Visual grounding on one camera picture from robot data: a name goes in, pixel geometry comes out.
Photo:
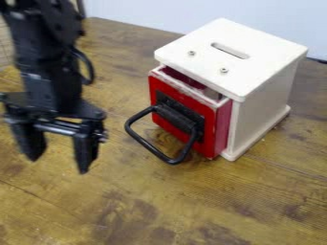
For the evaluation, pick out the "black metal drawer handle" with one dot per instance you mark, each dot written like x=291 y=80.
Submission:
x=179 y=121

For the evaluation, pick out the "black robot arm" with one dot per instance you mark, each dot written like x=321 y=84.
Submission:
x=55 y=70

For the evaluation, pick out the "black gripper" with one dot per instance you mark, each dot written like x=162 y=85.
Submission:
x=54 y=95

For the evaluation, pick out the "left screw on box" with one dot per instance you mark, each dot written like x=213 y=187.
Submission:
x=193 y=52

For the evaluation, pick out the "white wooden box cabinet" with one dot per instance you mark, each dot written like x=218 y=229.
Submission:
x=262 y=62

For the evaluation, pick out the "red drawer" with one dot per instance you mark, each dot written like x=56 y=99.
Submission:
x=207 y=105

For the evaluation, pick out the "right screw on box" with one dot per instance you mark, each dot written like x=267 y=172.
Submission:
x=223 y=70

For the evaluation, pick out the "screw on box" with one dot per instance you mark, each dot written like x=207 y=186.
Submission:
x=223 y=70
x=193 y=52

